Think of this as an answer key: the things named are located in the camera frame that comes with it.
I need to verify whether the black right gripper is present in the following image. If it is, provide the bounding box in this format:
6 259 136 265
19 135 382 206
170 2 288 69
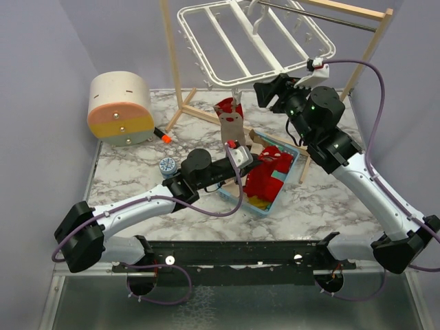
254 73 315 143

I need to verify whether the red santa sock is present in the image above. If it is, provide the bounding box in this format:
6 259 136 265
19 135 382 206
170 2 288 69
244 162 283 202

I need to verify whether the red beige reindeer sock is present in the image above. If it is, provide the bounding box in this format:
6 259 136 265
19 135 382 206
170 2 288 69
214 97 245 146

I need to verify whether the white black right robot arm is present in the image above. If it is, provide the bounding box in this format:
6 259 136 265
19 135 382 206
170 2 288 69
254 74 439 274

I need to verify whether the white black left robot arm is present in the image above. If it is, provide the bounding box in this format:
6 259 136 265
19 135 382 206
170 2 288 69
52 146 262 273

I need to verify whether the white plastic clip hanger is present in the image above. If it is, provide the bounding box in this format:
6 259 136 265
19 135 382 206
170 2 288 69
177 1 336 89

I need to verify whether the cream ribbed sock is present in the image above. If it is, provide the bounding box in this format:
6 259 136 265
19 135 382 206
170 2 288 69
223 132 264 204

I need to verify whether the red snowflake sock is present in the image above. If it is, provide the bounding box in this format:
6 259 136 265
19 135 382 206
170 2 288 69
261 146 294 174

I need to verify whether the blue perforated plastic basket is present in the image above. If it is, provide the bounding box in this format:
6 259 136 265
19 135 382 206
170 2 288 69
216 129 300 217

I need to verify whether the yellow sock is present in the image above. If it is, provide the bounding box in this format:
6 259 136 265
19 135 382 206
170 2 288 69
247 196 272 210

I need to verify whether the metal hanging rod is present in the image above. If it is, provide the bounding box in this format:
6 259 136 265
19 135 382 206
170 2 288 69
257 1 377 32

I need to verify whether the orange black highlighter pen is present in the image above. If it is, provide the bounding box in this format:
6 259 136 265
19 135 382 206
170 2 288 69
153 127 172 144

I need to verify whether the pastel round drawer box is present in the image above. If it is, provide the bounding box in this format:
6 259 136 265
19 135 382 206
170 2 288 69
87 71 155 146

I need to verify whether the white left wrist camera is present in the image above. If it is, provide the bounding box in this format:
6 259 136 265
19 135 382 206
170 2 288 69
224 140 254 169

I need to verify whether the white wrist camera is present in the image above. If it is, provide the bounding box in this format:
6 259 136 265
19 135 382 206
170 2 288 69
224 140 254 169
294 57 329 89

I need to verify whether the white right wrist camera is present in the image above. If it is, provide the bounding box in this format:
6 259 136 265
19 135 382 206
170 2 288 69
294 57 329 89

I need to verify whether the black mounting rail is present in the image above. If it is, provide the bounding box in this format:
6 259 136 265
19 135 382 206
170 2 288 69
112 240 355 286

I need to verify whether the wooden hanger rack frame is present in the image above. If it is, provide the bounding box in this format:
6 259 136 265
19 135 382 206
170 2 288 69
159 0 395 185

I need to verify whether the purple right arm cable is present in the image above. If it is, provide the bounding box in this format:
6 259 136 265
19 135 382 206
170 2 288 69
322 58 440 273

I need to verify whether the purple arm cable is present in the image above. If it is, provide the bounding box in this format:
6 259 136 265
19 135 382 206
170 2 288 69
322 58 440 273
51 142 244 264

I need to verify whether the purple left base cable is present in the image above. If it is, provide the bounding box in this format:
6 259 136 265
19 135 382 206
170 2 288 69
126 263 194 307

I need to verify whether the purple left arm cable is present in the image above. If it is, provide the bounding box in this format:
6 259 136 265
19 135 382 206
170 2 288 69
51 142 244 264

